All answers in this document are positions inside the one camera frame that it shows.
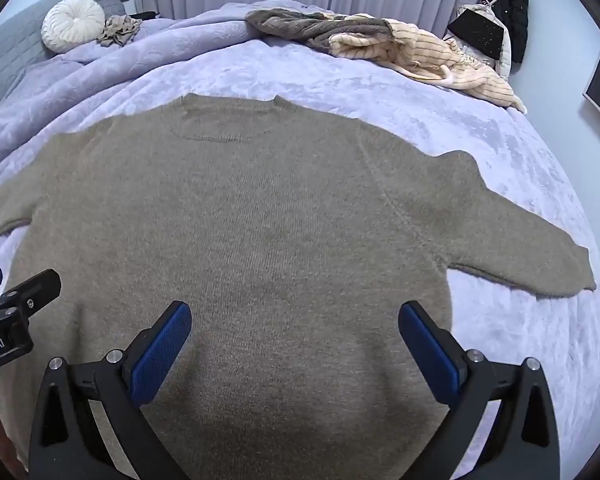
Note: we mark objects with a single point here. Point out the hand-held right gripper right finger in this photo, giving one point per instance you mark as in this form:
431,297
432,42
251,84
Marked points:
430,355

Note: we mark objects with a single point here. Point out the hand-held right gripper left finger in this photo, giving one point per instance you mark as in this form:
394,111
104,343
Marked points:
160,355

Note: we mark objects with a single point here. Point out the brown knit sweater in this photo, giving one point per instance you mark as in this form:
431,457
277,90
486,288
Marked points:
280,235

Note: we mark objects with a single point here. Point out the lavender plush bed sheet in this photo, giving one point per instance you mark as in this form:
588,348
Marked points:
480,130

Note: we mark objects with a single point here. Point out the grey quilted headboard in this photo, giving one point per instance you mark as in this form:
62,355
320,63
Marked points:
10,45

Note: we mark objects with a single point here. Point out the round cream pleated pillow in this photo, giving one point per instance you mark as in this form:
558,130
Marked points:
72,22

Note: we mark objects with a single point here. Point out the lavender embossed duvet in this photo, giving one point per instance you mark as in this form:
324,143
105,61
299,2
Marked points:
155,45

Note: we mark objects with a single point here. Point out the crumpled beige cloth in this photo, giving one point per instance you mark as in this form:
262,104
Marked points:
120,30

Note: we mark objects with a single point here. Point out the black bedside object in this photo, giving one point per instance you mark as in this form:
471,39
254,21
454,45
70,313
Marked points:
144,14

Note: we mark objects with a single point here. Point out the white padded jacket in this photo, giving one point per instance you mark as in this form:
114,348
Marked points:
504,62

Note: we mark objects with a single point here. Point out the cream striped garment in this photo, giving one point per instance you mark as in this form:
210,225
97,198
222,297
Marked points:
430,50

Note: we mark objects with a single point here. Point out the black sparkly cloth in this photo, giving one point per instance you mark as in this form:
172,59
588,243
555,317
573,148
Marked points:
480,35

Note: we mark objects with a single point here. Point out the black hanging jacket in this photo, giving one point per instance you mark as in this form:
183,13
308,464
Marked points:
510,10

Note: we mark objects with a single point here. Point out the grey-brown fleece garment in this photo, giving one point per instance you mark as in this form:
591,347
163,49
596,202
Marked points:
300,25

